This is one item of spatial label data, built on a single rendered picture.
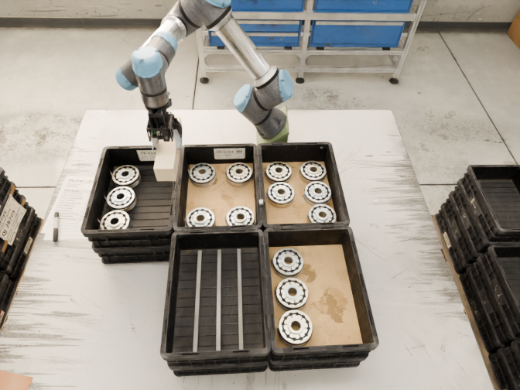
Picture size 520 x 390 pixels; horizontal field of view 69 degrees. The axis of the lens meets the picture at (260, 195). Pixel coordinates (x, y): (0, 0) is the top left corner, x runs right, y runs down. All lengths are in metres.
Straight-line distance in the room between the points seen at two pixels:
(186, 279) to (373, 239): 0.75
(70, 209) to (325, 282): 1.07
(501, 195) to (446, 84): 1.72
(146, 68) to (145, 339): 0.86
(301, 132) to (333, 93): 1.49
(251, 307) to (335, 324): 0.26
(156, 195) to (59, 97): 2.17
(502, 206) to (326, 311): 1.26
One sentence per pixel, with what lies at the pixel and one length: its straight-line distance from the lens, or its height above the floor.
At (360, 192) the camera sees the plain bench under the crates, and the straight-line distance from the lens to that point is 1.71.
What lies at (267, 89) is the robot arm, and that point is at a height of 1.06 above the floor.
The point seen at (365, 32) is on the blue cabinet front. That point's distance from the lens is 3.31.
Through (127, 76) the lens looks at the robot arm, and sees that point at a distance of 1.24.
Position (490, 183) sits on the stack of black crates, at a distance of 2.32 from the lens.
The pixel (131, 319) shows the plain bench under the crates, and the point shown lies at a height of 0.70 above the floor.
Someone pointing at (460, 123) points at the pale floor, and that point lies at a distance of 3.45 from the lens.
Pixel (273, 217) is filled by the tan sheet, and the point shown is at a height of 0.83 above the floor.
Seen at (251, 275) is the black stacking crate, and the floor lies 0.83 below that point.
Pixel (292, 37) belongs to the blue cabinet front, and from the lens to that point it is 3.23.
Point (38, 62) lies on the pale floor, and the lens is 4.07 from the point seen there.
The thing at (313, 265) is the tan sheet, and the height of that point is 0.83.
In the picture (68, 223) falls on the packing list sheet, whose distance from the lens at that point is 1.71.
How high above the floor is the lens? 2.00
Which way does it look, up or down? 53 degrees down
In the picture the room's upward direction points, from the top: 2 degrees clockwise
